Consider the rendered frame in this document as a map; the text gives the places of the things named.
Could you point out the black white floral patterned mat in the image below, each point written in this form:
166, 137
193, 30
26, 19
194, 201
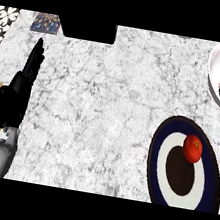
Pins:
2, 24

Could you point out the navy white ringed plate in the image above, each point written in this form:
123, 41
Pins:
180, 174

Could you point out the red tomato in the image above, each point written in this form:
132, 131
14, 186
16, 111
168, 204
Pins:
192, 148

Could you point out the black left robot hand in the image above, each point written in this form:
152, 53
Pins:
16, 94

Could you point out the black rectangular appliance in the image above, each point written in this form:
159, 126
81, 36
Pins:
90, 30

